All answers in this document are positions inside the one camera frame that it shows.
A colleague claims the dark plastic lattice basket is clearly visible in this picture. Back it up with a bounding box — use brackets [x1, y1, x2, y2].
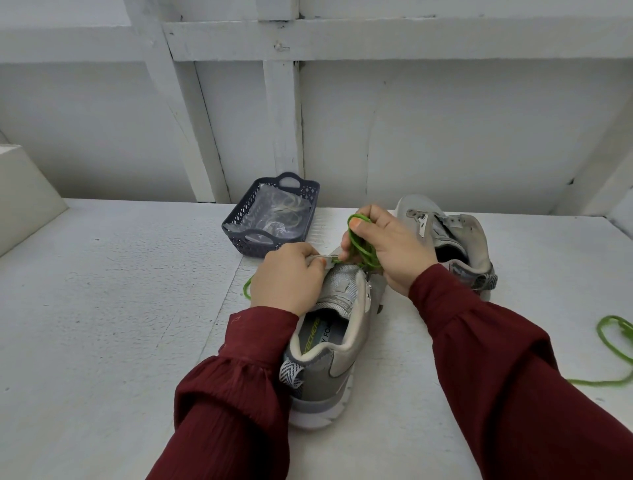
[222, 171, 322, 259]

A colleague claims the clear plastic bag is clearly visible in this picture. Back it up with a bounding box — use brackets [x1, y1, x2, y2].
[241, 186, 314, 241]

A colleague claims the person's right forearm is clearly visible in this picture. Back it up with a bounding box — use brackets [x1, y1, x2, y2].
[407, 262, 633, 480]

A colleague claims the person's left hand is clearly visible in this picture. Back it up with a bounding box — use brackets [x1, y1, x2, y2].
[250, 242, 328, 318]

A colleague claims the green shoelace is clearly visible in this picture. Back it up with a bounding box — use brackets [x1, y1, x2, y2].
[242, 212, 385, 302]
[568, 315, 633, 388]

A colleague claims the person's right hand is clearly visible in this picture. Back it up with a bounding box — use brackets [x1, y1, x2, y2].
[340, 204, 439, 299]

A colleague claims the grey mesh shoe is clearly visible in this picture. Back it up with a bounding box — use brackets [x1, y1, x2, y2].
[278, 236, 388, 431]
[394, 193, 500, 304]

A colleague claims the person's left forearm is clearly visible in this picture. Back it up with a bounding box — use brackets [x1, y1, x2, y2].
[146, 305, 300, 480]

